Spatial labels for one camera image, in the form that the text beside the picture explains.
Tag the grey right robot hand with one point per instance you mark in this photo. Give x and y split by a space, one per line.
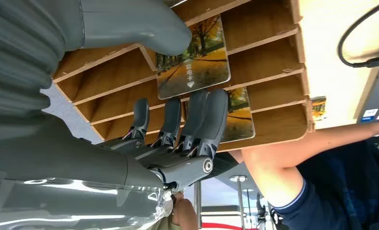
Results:
65 158

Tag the wooden card organizer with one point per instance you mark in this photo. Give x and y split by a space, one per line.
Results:
271 127

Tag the chrome pole with disc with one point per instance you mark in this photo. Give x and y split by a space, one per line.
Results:
240 203

